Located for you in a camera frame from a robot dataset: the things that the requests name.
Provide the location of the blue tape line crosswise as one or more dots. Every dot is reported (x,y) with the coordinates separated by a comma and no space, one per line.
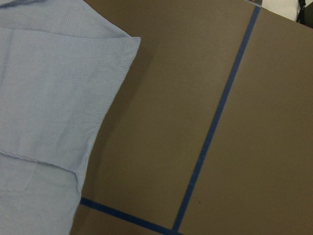
(127,217)

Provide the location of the blue tape line lengthwise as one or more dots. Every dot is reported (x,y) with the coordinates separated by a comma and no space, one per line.
(214,123)

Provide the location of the light blue striped shirt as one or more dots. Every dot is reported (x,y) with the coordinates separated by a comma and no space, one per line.
(61,66)

